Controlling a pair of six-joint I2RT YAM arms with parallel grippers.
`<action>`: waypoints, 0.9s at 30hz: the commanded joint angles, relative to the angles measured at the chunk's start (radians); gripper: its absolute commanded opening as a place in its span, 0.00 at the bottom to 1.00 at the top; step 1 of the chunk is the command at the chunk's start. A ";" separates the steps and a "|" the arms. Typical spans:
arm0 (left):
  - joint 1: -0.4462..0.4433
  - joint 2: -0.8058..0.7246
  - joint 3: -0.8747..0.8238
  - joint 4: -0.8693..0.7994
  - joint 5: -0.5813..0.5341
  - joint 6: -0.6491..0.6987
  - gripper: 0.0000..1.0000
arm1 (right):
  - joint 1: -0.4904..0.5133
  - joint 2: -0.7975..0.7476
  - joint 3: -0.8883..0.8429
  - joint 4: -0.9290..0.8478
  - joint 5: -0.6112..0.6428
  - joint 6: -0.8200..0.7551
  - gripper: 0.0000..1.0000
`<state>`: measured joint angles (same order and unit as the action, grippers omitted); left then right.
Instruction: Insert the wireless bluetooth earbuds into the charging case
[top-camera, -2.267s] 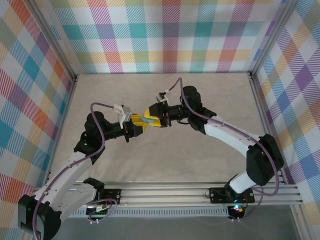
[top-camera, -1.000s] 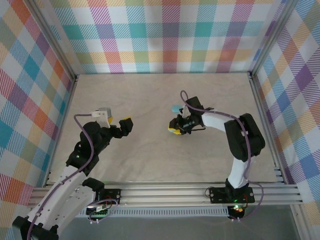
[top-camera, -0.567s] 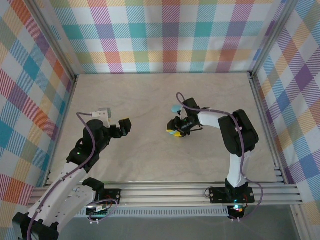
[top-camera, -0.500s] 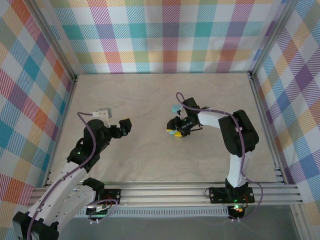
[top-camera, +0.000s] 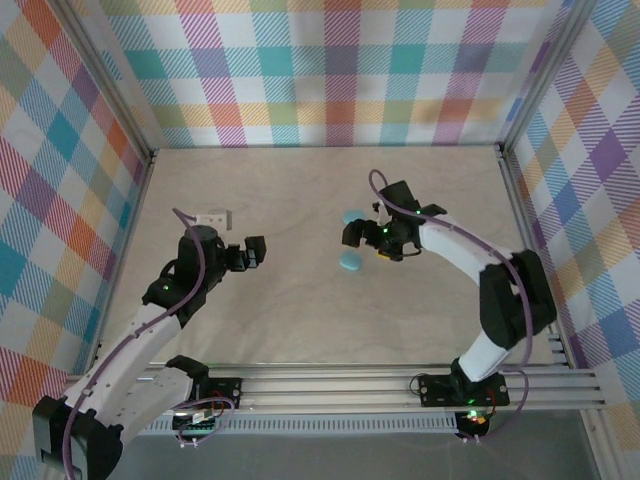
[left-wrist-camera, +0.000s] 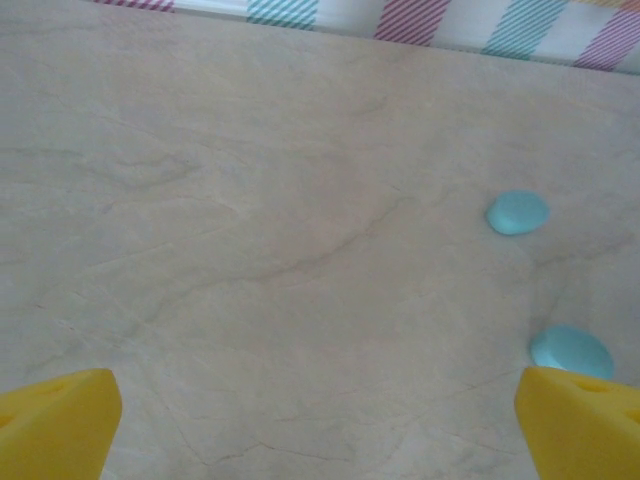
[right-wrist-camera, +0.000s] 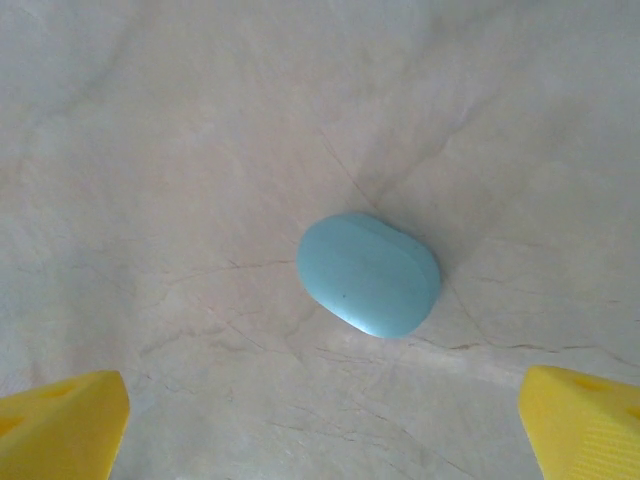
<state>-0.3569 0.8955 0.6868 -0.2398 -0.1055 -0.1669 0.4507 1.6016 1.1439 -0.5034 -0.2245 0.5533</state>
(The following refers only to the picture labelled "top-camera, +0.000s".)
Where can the grey metal base plate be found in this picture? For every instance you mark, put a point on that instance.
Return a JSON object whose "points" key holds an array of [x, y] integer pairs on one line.
{"points": [[325, 460]]}

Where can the light blue round charging case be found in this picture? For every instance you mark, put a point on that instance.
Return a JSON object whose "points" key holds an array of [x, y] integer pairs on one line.
{"points": [[354, 216], [350, 260]]}

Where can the aluminium frame rail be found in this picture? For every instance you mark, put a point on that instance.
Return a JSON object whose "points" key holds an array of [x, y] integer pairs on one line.
{"points": [[522, 225], [131, 225]]}

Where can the aluminium frame post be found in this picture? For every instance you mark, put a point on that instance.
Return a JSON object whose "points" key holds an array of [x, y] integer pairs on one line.
{"points": [[111, 85], [543, 75]]}

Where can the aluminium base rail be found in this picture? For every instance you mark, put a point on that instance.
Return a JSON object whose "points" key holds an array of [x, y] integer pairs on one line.
{"points": [[325, 385]]}

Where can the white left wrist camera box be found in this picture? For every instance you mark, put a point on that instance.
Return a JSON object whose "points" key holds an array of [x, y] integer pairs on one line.
{"points": [[215, 219]]}

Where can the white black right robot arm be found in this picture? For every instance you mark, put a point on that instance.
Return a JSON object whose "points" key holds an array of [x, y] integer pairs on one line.
{"points": [[460, 245]]}

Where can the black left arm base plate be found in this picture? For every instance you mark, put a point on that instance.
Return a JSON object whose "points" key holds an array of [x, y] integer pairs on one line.
{"points": [[225, 390]]}

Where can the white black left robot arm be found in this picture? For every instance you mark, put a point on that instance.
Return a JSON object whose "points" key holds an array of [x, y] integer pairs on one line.
{"points": [[125, 395]]}

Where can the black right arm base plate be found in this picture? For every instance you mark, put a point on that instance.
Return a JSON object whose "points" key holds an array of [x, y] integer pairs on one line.
{"points": [[435, 392]]}

